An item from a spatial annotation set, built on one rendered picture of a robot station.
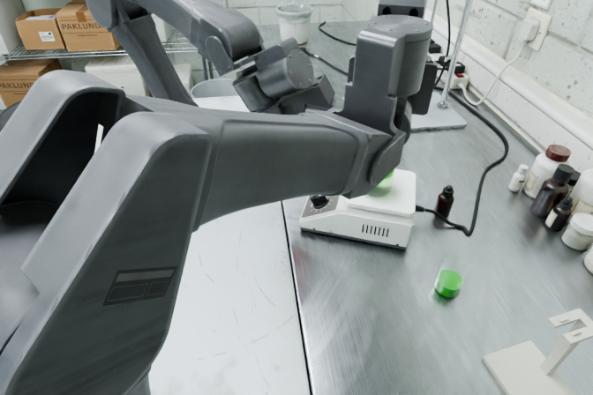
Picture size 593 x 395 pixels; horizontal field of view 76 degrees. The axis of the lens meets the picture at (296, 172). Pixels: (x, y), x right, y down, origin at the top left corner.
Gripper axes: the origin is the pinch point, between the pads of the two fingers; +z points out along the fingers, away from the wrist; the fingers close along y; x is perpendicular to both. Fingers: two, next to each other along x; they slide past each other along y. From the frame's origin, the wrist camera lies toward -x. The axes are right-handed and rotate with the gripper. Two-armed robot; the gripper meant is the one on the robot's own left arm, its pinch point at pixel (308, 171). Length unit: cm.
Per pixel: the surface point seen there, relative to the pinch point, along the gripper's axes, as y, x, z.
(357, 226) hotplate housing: -3.3, -4.7, 11.5
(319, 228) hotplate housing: -3.5, 2.4, 10.1
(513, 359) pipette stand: -19.0, -23.6, 26.7
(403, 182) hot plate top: 5.6, -12.6, 11.0
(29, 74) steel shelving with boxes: 124, 216, -60
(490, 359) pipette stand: -19.8, -21.0, 25.2
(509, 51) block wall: 66, -36, 19
